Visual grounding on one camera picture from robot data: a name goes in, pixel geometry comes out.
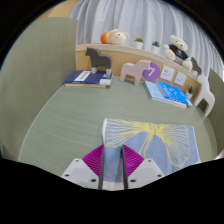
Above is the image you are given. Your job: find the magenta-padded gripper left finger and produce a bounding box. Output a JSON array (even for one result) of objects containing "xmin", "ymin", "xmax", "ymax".
[{"xmin": 60, "ymin": 144, "xmax": 106, "ymax": 190}]

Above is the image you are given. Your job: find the grey-white curtain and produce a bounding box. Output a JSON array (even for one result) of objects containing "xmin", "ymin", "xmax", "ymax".
[{"xmin": 69, "ymin": 0, "xmax": 224, "ymax": 79}]

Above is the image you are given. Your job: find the bright blue book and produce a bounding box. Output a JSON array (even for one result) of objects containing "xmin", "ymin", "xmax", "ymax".
[{"xmin": 155, "ymin": 80, "xmax": 191, "ymax": 106}]

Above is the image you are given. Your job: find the wooden desk back ledge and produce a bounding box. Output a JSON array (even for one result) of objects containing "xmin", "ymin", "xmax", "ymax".
[{"xmin": 75, "ymin": 43, "xmax": 203, "ymax": 98}]

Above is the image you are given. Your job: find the small potted plant white pot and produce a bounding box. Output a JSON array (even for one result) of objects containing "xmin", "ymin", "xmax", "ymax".
[
  {"xmin": 150, "ymin": 40, "xmax": 161, "ymax": 55},
  {"xmin": 133, "ymin": 37, "xmax": 145, "ymax": 51}
]

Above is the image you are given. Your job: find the tiny potted plant white pot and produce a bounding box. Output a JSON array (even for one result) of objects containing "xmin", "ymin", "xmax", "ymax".
[{"xmin": 185, "ymin": 85, "xmax": 195, "ymax": 100}]

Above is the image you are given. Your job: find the white teddy bear black shirt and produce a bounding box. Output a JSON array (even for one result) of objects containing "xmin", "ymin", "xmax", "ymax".
[{"xmin": 162, "ymin": 34, "xmax": 193, "ymax": 71}]

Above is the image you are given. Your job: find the large dark grey wooden horse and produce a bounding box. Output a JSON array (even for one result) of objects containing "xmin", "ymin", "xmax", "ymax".
[{"xmin": 84, "ymin": 46, "xmax": 113, "ymax": 75}]

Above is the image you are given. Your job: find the orange and white plush toy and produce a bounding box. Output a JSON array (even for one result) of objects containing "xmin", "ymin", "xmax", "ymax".
[{"xmin": 99, "ymin": 28, "xmax": 131, "ymax": 46}]

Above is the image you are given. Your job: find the pink wooden horse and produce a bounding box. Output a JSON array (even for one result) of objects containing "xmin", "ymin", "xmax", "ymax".
[{"xmin": 119, "ymin": 59, "xmax": 152, "ymax": 86}]

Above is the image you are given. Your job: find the navy blue book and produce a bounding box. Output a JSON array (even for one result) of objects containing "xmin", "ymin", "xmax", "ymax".
[{"xmin": 63, "ymin": 69, "xmax": 114, "ymax": 89}]

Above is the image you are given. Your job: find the purple round number sign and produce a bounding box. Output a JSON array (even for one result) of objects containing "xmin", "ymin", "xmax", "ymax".
[{"xmin": 142, "ymin": 62, "xmax": 161, "ymax": 82}]

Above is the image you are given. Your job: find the light blue book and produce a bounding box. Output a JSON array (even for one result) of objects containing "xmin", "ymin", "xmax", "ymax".
[{"xmin": 143, "ymin": 80, "xmax": 194, "ymax": 109}]

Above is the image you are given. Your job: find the white wall socket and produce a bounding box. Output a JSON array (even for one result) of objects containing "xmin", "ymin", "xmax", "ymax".
[
  {"xmin": 159, "ymin": 64, "xmax": 176, "ymax": 82},
  {"xmin": 173, "ymin": 70, "xmax": 188, "ymax": 87}
]

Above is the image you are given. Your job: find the white wooden horse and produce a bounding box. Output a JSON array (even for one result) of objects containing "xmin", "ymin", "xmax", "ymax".
[{"xmin": 193, "ymin": 74, "xmax": 216, "ymax": 118}]

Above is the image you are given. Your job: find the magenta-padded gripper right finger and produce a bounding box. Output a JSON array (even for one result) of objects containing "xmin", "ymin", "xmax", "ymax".
[{"xmin": 120, "ymin": 144, "xmax": 166, "ymax": 190}]

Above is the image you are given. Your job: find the green desk partition panel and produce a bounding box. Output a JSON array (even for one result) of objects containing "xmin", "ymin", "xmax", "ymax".
[
  {"xmin": 0, "ymin": 17, "xmax": 79, "ymax": 158},
  {"xmin": 208, "ymin": 68, "xmax": 224, "ymax": 154}
]

